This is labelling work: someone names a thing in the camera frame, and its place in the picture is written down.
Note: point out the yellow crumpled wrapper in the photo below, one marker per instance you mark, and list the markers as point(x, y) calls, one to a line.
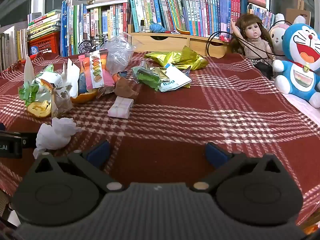
point(38, 108)

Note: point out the white torn packet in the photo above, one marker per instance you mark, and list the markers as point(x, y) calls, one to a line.
point(71, 76)

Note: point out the pink white small box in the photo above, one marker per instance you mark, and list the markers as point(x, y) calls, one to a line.
point(121, 107)

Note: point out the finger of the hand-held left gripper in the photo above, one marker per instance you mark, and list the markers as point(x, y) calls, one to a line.
point(30, 140)

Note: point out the red plastic basket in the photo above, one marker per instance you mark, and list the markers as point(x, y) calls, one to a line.
point(47, 43)

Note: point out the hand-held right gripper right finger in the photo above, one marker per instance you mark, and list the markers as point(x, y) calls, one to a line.
point(215, 154)

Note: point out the beige printed wrapper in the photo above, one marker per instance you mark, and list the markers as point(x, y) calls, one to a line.
point(61, 100)

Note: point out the row of blue green books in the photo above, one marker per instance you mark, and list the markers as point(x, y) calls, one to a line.
point(75, 27)

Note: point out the brown-haired doll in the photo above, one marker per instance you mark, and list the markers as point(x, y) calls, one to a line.
point(253, 36)

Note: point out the yellow blue boat ornament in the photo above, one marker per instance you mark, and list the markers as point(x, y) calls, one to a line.
point(183, 31)

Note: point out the white lying boards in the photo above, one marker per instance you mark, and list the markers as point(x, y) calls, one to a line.
point(107, 1)

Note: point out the red plaid tablecloth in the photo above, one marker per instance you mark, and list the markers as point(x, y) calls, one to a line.
point(190, 120)

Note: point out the white green snack packet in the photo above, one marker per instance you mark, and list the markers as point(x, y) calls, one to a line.
point(41, 83)

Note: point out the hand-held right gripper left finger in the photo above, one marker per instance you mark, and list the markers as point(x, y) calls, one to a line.
point(99, 153)

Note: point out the white blue printed packet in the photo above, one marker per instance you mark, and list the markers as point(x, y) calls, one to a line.
point(175, 78)

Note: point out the stack of lying picture books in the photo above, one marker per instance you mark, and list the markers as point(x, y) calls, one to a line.
point(45, 23)

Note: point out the gold foil wrapper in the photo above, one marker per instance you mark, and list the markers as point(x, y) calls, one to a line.
point(162, 57)

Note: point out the row of books on organizer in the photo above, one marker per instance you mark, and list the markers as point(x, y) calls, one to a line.
point(190, 12)

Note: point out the white tall paper piece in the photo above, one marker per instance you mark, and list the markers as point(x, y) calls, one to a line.
point(29, 70)

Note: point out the clear plastic bag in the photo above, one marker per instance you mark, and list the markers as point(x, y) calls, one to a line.
point(118, 53)

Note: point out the row of pale books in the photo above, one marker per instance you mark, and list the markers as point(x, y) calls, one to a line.
point(11, 45)

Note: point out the brown snack wrapper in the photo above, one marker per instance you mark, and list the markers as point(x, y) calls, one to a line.
point(126, 88)

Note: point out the row of thin books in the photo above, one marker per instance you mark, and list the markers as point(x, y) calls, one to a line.
point(261, 15)

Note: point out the black pouch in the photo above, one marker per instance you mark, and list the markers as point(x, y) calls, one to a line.
point(263, 68)

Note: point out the miniature black bicycle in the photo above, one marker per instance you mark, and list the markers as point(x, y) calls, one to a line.
point(87, 44)

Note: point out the dark blue packet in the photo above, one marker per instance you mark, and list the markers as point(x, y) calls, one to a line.
point(82, 83)

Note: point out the wooden desk organizer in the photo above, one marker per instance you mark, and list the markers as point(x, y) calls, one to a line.
point(175, 41)

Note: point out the nail polish bottle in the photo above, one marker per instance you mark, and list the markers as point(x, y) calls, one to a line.
point(142, 27)

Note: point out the green and yellow wrappers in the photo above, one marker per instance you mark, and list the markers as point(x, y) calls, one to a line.
point(192, 58)

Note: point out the orange packet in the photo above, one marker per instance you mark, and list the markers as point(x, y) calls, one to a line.
point(96, 70)

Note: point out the orange blue small wrapper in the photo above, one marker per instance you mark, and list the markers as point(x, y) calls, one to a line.
point(119, 76)

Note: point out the cardboard box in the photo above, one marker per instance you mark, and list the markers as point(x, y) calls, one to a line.
point(297, 16)

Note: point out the blue yarn ball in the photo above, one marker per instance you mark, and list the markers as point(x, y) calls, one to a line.
point(156, 27)

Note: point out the blue cat plush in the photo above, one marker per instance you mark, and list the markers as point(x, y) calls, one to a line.
point(300, 62)

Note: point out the pink white rabbit plush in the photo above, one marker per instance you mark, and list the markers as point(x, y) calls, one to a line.
point(277, 36)

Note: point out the crumpled white tissue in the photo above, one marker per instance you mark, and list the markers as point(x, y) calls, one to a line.
point(56, 133)

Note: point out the blue round tin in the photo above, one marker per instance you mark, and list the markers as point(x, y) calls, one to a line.
point(33, 51)

